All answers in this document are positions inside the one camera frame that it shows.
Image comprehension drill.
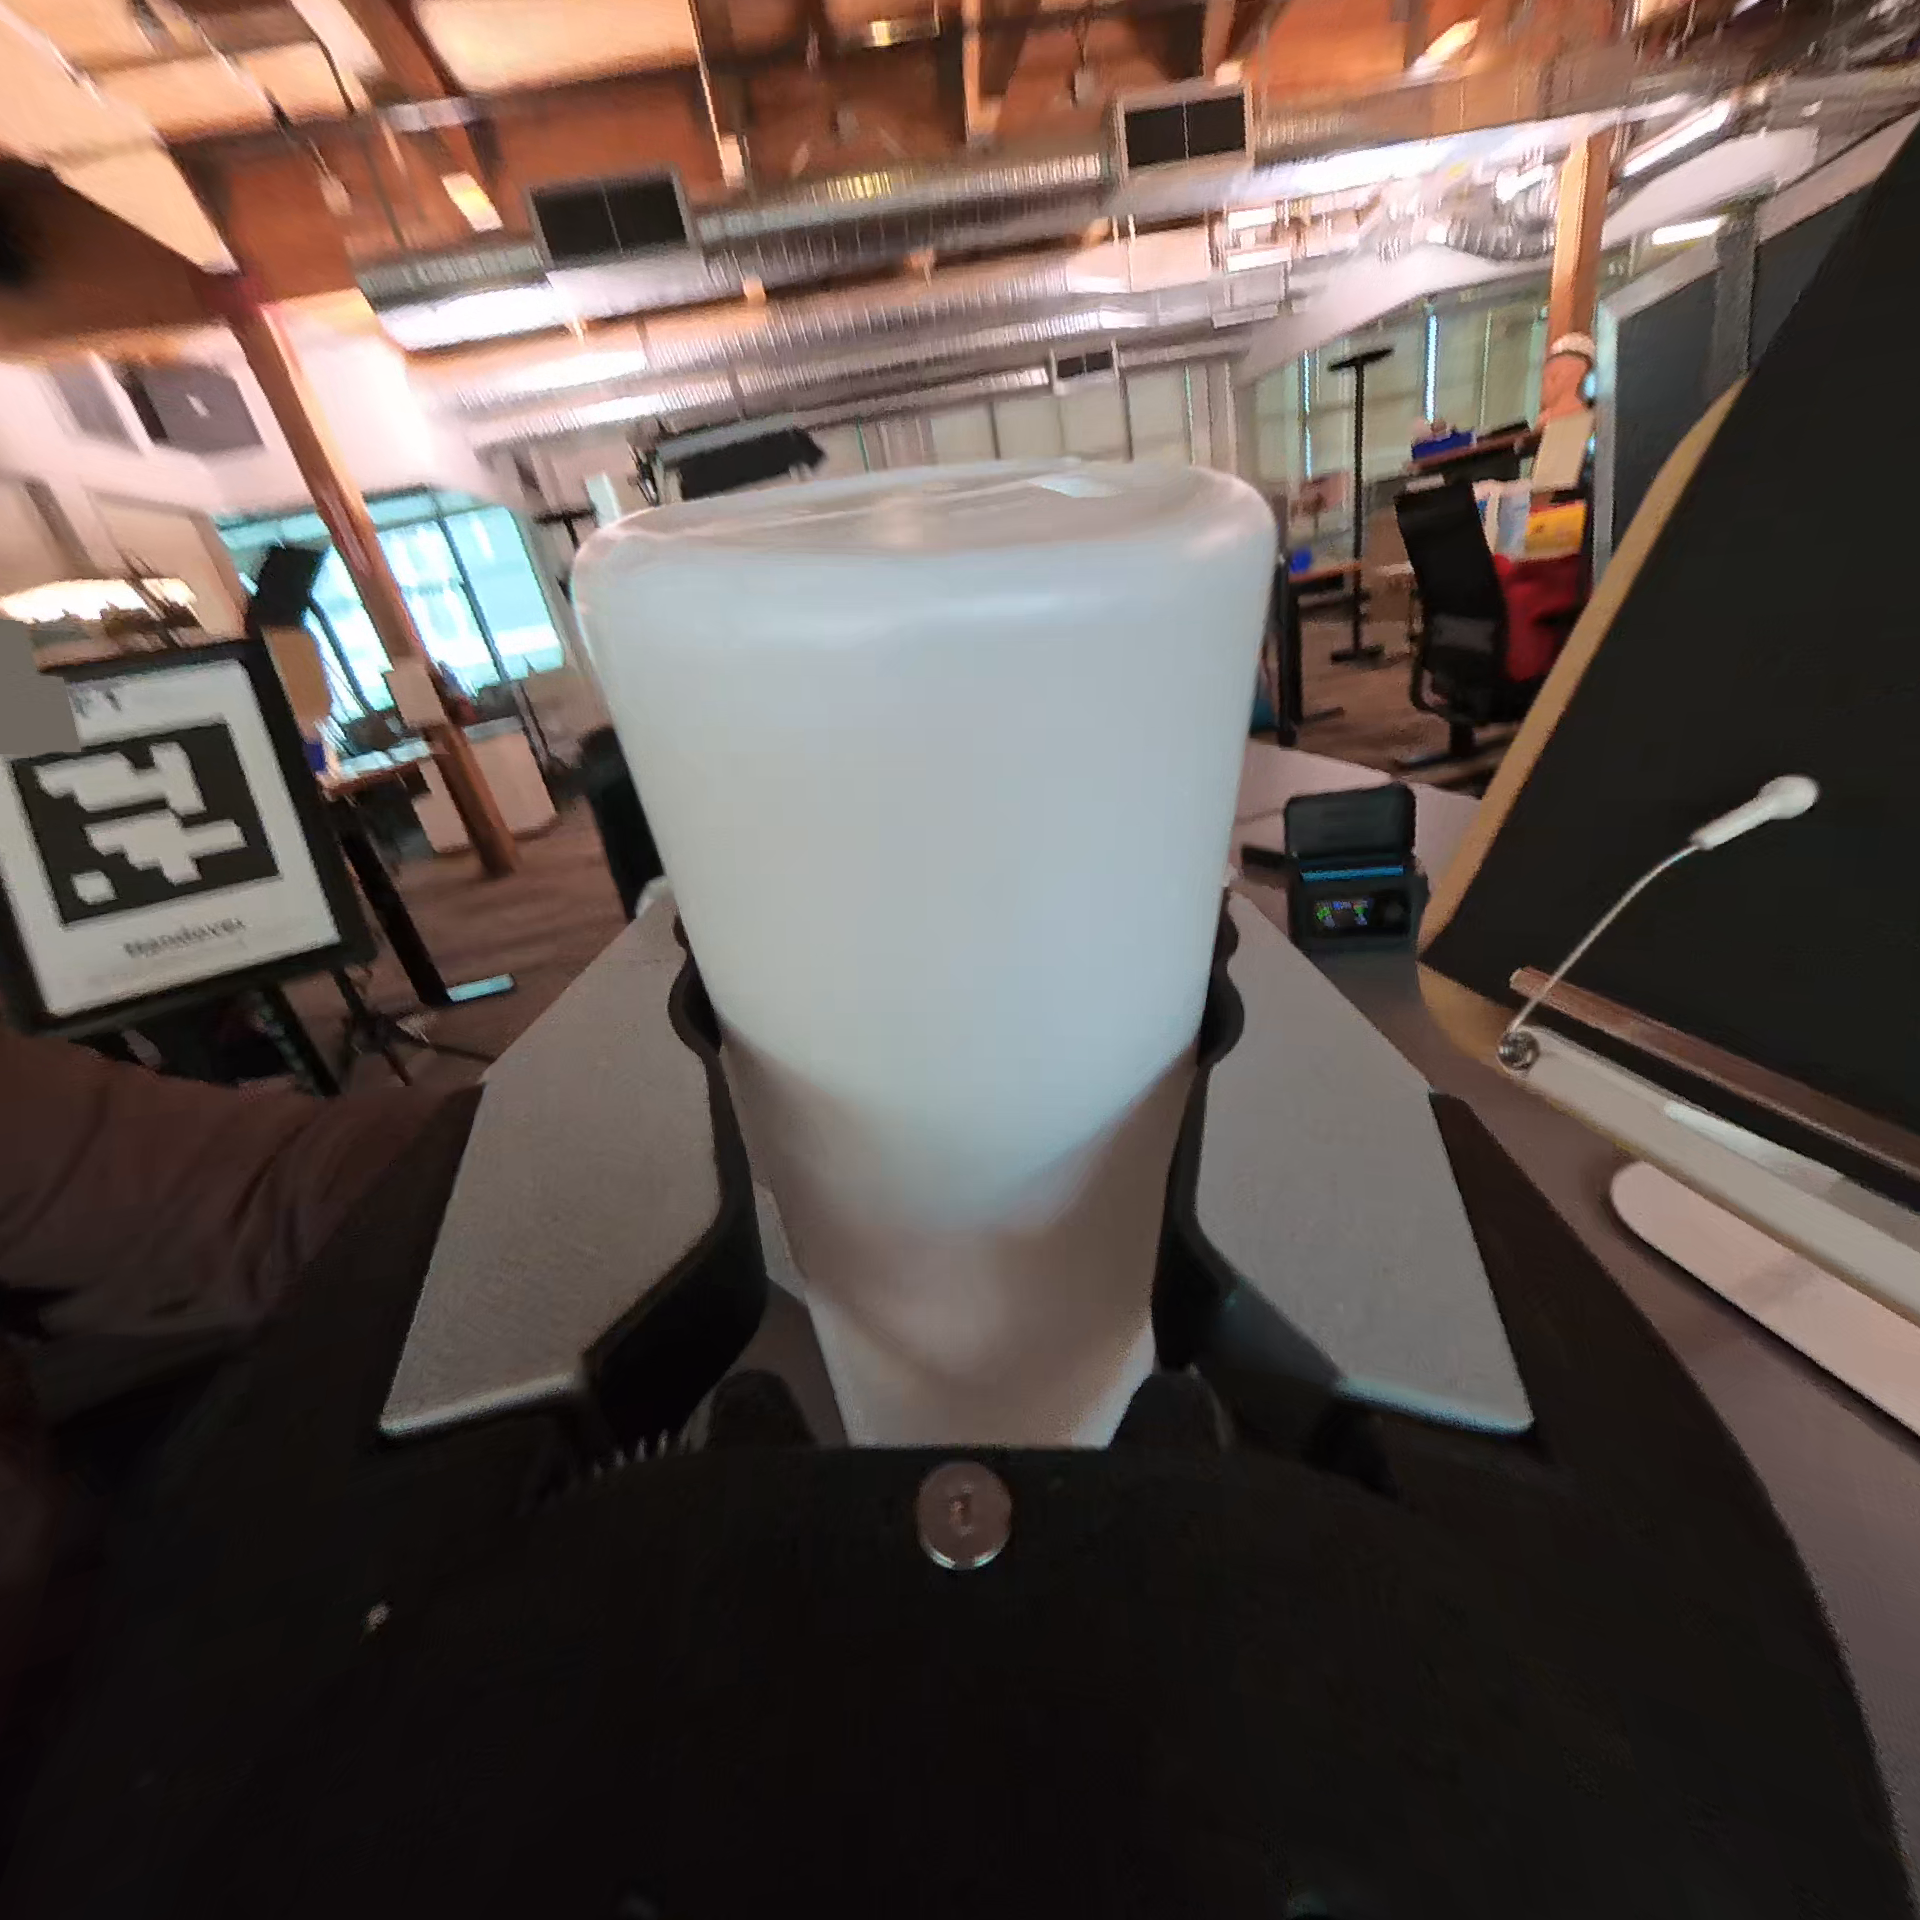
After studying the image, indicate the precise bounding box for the wooden support post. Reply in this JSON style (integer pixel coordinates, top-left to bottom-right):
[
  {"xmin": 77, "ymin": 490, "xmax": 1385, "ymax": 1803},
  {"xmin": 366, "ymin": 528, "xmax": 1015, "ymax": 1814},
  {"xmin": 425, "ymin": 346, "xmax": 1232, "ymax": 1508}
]
[{"xmin": 224, "ymin": 276, "xmax": 518, "ymax": 881}]

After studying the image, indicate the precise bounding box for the black wooden-framed book stand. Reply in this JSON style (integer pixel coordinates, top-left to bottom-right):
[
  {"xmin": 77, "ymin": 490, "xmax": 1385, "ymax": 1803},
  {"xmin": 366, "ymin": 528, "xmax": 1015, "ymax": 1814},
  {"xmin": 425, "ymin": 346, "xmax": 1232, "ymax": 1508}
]
[{"xmin": 1416, "ymin": 113, "xmax": 1920, "ymax": 1329}]

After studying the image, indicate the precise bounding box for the red jacket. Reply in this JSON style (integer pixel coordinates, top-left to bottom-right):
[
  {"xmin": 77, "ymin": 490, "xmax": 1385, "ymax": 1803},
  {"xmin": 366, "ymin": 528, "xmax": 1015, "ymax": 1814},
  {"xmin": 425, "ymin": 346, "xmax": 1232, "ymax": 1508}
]
[{"xmin": 1493, "ymin": 546, "xmax": 1588, "ymax": 684}]

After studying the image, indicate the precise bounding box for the black softbox light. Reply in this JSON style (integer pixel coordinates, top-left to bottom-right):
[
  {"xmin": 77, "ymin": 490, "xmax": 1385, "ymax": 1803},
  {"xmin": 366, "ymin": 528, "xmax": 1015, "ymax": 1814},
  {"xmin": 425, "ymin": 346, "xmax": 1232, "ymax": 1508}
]
[{"xmin": 630, "ymin": 423, "xmax": 828, "ymax": 505}]

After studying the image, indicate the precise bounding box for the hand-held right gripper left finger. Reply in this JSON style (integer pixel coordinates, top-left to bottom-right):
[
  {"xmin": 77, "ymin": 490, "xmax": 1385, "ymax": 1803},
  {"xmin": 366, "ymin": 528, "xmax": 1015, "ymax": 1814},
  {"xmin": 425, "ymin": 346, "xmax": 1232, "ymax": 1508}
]
[{"xmin": 380, "ymin": 912, "xmax": 771, "ymax": 1439}]

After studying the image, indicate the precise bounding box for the black office chair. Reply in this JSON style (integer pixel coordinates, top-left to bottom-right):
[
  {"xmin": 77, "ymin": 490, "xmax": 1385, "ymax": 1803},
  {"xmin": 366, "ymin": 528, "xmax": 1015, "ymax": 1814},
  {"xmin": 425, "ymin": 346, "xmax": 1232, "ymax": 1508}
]
[{"xmin": 1391, "ymin": 480, "xmax": 1518, "ymax": 771}]

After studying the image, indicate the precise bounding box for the fiducial marker sign board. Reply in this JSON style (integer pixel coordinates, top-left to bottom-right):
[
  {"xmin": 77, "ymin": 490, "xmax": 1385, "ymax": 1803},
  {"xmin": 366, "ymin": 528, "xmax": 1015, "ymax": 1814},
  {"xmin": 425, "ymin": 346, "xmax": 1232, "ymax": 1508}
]
[{"xmin": 0, "ymin": 646, "xmax": 377, "ymax": 1038}]

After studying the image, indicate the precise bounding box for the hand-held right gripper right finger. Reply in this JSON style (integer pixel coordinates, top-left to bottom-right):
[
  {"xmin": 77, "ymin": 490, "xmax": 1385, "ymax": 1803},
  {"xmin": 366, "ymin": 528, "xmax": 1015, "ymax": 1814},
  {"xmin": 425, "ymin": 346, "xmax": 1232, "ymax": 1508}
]
[{"xmin": 1153, "ymin": 890, "xmax": 1537, "ymax": 1451}]

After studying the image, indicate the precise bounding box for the wire page clip white tip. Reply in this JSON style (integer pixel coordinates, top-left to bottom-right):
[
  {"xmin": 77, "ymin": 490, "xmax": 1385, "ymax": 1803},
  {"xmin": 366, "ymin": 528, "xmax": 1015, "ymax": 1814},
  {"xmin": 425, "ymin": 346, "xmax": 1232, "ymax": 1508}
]
[{"xmin": 1497, "ymin": 772, "xmax": 1821, "ymax": 1073}]

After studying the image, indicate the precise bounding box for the black charging case with screen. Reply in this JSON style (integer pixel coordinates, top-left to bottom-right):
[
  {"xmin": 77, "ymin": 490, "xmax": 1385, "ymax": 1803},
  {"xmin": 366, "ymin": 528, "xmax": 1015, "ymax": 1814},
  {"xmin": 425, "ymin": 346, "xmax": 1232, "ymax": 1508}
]
[{"xmin": 1281, "ymin": 784, "xmax": 1425, "ymax": 954}]

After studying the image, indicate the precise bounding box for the white flat stand base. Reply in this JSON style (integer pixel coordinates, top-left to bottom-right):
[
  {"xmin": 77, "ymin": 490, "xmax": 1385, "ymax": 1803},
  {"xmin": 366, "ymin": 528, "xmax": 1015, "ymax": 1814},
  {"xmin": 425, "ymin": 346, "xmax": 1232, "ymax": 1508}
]
[{"xmin": 1612, "ymin": 1162, "xmax": 1920, "ymax": 1440}]

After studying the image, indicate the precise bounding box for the white plastic bottle black cap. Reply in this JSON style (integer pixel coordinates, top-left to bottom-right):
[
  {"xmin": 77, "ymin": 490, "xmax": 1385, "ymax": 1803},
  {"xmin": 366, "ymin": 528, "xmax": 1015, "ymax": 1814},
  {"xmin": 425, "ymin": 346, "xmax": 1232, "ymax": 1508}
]
[{"xmin": 569, "ymin": 457, "xmax": 1279, "ymax": 1449}]

